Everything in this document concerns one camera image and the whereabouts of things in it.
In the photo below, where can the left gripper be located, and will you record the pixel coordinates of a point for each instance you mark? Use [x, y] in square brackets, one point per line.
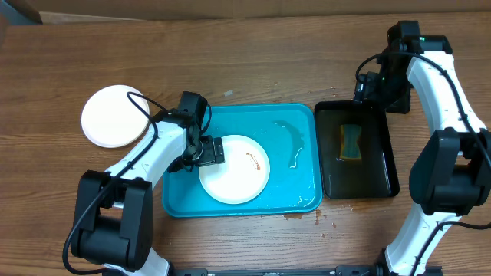
[214, 152]

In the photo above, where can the white plate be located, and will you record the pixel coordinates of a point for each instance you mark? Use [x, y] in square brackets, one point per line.
[242, 176]
[115, 116]

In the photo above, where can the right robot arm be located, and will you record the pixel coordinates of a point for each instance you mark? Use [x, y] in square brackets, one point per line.
[452, 173]

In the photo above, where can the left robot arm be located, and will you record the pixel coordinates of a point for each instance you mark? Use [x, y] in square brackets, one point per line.
[112, 232]

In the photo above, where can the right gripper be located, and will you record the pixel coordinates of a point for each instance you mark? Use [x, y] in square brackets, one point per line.
[365, 88]

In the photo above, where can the black water tray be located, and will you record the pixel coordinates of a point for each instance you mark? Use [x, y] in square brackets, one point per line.
[375, 175]

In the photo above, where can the teal plastic tray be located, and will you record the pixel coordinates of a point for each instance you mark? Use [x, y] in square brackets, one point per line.
[287, 134]

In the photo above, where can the green yellow sponge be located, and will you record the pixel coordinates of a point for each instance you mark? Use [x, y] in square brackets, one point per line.
[350, 140]

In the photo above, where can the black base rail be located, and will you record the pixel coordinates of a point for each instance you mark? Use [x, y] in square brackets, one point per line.
[343, 270]

